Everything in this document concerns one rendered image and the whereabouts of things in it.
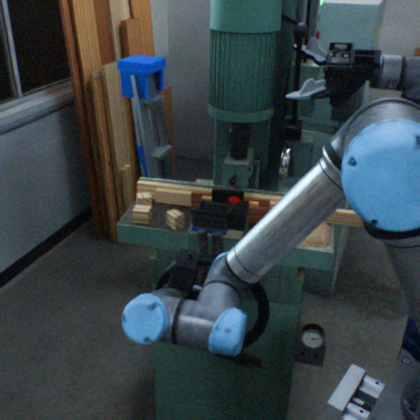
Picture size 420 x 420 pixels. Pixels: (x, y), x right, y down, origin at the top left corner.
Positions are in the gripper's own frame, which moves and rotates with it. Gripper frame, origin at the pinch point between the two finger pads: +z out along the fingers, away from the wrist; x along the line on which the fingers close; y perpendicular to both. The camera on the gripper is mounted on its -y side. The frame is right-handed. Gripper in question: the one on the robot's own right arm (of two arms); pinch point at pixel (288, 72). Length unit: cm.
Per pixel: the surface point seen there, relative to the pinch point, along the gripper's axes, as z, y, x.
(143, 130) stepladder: 65, -83, -32
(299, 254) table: -7.7, -30.4, 34.3
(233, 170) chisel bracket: 12.7, -24.0, 14.8
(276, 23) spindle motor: 4.4, 5.5, -9.8
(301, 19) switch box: -0.2, -15.2, -32.6
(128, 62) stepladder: 72, -63, -53
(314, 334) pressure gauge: -14, -43, 52
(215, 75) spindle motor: 18.3, -3.2, -0.4
